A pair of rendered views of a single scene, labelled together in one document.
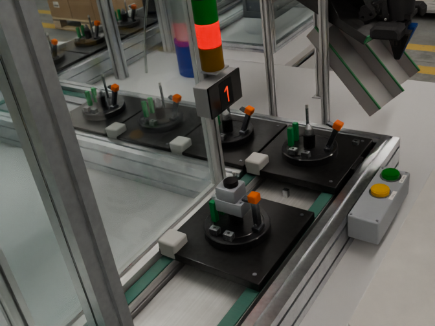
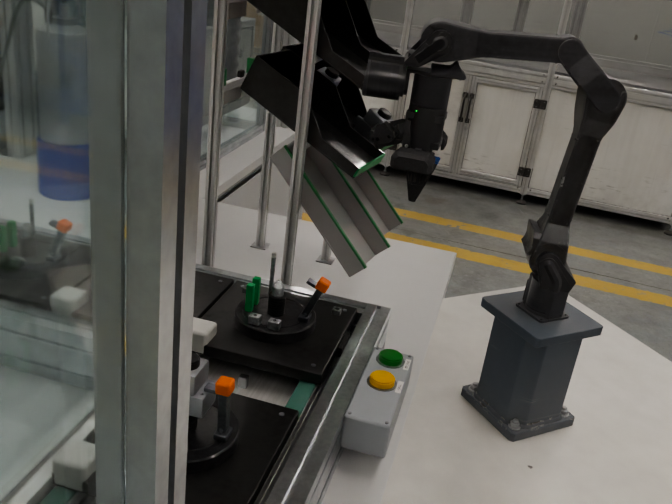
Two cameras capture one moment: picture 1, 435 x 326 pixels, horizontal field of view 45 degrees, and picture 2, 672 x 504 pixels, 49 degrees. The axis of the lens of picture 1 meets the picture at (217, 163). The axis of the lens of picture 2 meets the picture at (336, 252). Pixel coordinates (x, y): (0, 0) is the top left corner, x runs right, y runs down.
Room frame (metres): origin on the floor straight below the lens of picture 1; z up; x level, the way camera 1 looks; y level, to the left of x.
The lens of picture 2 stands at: (0.11, 0.17, 1.61)
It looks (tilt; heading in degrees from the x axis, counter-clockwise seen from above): 24 degrees down; 334
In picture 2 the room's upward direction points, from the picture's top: 7 degrees clockwise
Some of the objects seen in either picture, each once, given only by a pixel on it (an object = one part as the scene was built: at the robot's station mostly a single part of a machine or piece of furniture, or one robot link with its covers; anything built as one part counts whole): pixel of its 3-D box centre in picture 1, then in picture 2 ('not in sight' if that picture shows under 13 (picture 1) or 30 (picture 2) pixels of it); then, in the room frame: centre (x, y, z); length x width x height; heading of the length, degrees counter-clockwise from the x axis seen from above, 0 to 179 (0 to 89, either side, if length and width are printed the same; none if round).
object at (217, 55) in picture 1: (211, 56); not in sight; (1.06, -0.02, 1.28); 0.05 x 0.05 x 0.05
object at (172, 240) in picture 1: (173, 244); not in sight; (0.86, 0.12, 0.97); 0.05 x 0.05 x 0.04; 52
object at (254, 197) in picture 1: (252, 208); (218, 403); (0.85, -0.05, 1.04); 0.04 x 0.02 x 0.08; 52
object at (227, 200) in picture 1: (228, 193); (179, 378); (0.88, -0.01, 1.06); 0.08 x 0.04 x 0.07; 52
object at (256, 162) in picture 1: (309, 138); (276, 300); (1.14, -0.23, 1.01); 0.24 x 0.24 x 0.13; 52
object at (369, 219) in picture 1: (379, 202); (379, 397); (0.94, -0.35, 0.93); 0.21 x 0.07 x 0.06; 142
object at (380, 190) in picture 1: (380, 191); (381, 381); (0.94, -0.35, 0.96); 0.04 x 0.04 x 0.02
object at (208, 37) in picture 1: (208, 33); not in sight; (1.06, -0.02, 1.33); 0.05 x 0.05 x 0.05
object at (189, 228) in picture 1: (237, 233); (185, 443); (0.87, -0.02, 0.96); 0.24 x 0.24 x 0.02; 52
